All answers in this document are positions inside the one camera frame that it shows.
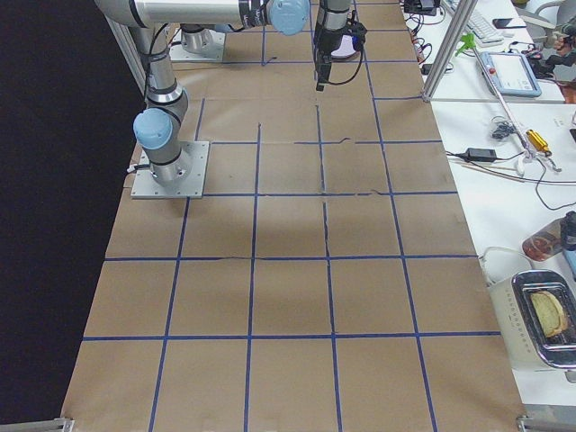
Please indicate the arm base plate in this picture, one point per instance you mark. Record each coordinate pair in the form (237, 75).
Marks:
(178, 55)
(183, 178)

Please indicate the aluminium frame post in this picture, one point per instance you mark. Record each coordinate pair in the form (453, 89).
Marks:
(444, 54)

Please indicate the red-lidded jar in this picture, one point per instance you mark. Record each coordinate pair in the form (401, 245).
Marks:
(555, 237)

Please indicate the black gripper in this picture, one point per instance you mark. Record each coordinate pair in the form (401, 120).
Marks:
(323, 43)

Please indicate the yellow tool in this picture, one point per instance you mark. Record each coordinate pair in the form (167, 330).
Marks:
(538, 142)

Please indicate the bread slice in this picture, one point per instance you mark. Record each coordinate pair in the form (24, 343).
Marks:
(550, 313)

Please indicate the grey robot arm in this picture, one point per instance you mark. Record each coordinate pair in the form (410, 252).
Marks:
(198, 39)
(172, 158)

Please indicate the black power adapter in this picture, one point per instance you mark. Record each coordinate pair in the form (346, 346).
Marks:
(481, 155)

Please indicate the blue teach pendant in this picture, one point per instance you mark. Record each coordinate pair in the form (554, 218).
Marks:
(510, 73)

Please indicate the green-handled reacher grabber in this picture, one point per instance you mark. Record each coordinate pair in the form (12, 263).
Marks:
(530, 151)

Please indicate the white toaster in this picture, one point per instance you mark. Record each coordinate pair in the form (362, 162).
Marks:
(528, 348)

